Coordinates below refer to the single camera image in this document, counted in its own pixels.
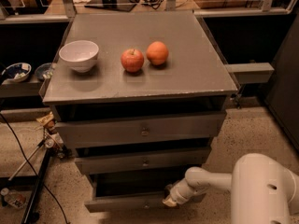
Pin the grey drawer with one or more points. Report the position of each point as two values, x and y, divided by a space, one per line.
142 160
112 132
143 189

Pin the plastic bottle on floor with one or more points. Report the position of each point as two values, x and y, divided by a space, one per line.
13 198

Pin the orange fruit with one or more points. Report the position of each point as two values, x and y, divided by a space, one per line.
157 53

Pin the grey bottom drawer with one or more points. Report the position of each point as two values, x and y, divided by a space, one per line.
143 189

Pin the white stick on floor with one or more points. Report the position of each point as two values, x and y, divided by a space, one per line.
27 161

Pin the grey top drawer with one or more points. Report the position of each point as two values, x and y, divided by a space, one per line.
112 132

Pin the black tripod leg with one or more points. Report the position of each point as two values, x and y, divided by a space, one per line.
29 214

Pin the snack wrapper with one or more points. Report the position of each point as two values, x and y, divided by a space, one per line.
47 121

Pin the blue patterned bowl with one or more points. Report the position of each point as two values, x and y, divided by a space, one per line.
17 72

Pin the red apple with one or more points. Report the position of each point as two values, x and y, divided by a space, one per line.
132 60

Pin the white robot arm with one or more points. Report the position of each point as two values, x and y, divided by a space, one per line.
262 190

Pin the black monitor stand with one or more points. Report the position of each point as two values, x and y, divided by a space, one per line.
114 5

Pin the grey middle drawer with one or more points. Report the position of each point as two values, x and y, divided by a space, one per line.
142 160

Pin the grey side shelf block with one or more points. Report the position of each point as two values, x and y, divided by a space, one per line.
250 73

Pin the grey drawer cabinet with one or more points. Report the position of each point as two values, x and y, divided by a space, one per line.
138 98

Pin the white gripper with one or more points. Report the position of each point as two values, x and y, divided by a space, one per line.
178 194

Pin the white ceramic bowl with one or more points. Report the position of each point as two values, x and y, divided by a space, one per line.
80 56

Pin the small dark bowl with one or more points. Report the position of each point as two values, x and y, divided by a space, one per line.
44 71

